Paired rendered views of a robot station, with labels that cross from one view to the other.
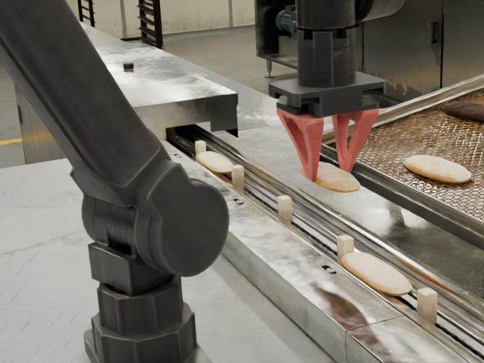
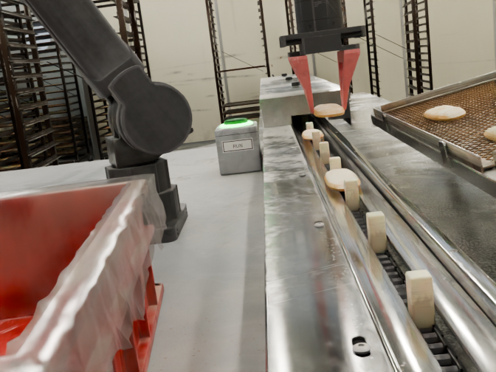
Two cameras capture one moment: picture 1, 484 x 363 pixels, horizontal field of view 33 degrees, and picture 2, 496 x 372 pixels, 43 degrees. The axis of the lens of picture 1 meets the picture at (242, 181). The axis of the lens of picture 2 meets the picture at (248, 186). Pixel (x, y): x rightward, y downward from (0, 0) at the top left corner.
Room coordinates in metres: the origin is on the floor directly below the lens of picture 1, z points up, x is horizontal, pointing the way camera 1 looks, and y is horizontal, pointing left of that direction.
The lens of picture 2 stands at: (0.04, -0.32, 1.00)
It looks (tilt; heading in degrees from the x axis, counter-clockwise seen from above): 11 degrees down; 25
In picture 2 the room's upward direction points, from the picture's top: 7 degrees counter-clockwise
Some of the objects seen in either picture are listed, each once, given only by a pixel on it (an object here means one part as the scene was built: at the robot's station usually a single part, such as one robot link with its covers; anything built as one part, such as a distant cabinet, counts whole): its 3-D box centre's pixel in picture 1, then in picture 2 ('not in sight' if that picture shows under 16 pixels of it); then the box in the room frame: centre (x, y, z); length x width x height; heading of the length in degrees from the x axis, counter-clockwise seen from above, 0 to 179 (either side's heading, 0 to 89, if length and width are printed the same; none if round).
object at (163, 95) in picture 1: (89, 60); (291, 91); (1.80, 0.32, 0.89); 1.25 x 0.18 x 0.09; 22
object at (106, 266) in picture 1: (150, 230); (147, 128); (0.64, 0.08, 0.94); 0.09 x 0.05 x 0.10; 135
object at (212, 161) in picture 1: (214, 160); (312, 133); (1.11, 0.04, 0.86); 0.10 x 0.04 x 0.01; 22
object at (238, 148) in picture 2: not in sight; (241, 157); (0.97, 0.12, 0.84); 0.08 x 0.08 x 0.11; 22
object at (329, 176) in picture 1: (328, 173); (328, 108); (0.80, -0.09, 0.93); 0.10 x 0.04 x 0.01; 22
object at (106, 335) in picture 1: (143, 323); (141, 197); (0.63, 0.09, 0.86); 0.12 x 0.09 x 0.08; 22
